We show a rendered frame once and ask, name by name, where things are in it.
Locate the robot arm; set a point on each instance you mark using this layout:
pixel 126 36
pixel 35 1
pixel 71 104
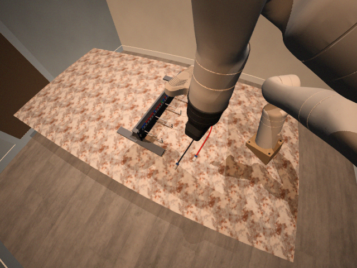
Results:
pixel 322 34

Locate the dark grey metal rack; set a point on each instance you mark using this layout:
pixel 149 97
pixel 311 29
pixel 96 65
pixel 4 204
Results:
pixel 145 124

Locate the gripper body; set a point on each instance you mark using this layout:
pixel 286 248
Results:
pixel 205 105

